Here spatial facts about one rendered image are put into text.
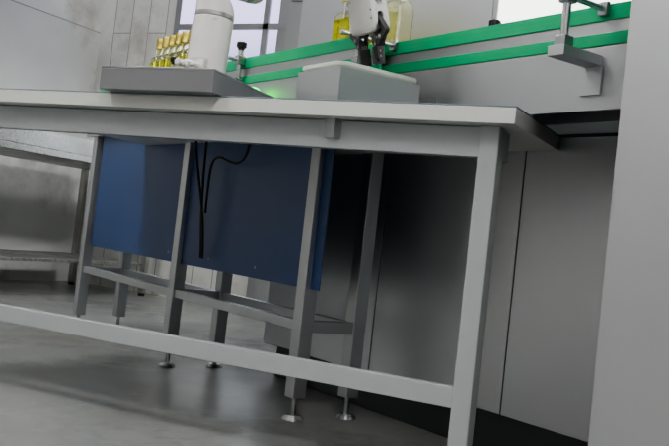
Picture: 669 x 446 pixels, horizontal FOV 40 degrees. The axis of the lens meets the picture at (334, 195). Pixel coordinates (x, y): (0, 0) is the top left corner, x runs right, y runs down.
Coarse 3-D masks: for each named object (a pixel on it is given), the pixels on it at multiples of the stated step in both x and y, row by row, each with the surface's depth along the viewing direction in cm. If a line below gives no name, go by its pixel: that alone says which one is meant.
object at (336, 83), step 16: (304, 80) 204; (320, 80) 199; (336, 80) 193; (352, 80) 194; (368, 80) 197; (384, 80) 199; (304, 96) 203; (320, 96) 198; (336, 96) 193; (352, 96) 194; (368, 96) 197; (384, 96) 199; (400, 96) 202; (416, 96) 205
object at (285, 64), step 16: (304, 48) 243; (320, 48) 237; (336, 48) 230; (352, 48) 225; (256, 64) 264; (272, 64) 257; (288, 64) 250; (304, 64) 243; (256, 80) 262; (272, 80) 256
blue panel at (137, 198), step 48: (240, 144) 266; (144, 192) 318; (192, 192) 288; (240, 192) 263; (288, 192) 242; (96, 240) 351; (144, 240) 313; (192, 240) 284; (240, 240) 259; (288, 240) 239
